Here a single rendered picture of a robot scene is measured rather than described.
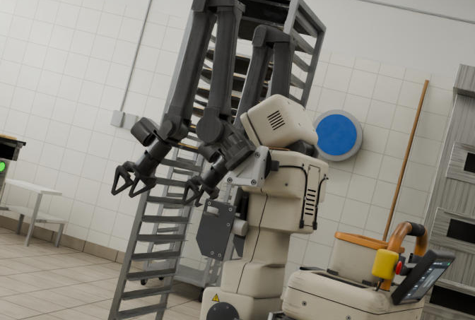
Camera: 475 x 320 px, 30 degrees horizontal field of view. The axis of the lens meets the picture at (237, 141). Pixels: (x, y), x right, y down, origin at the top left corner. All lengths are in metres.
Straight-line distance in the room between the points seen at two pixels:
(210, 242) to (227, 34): 0.59
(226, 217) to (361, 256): 0.40
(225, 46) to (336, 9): 4.73
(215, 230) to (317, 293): 0.42
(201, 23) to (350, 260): 0.78
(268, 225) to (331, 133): 4.38
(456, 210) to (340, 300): 3.72
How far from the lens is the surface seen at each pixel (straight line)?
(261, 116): 2.54
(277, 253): 2.56
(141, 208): 4.02
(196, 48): 2.52
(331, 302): 2.26
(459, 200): 5.92
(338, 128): 6.87
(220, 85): 2.46
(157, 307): 4.55
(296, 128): 2.51
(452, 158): 5.91
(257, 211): 2.54
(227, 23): 2.50
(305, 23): 4.25
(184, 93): 2.51
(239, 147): 2.39
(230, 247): 3.88
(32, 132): 7.79
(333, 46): 7.12
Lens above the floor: 1.03
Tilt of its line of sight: 1 degrees up
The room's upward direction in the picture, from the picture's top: 15 degrees clockwise
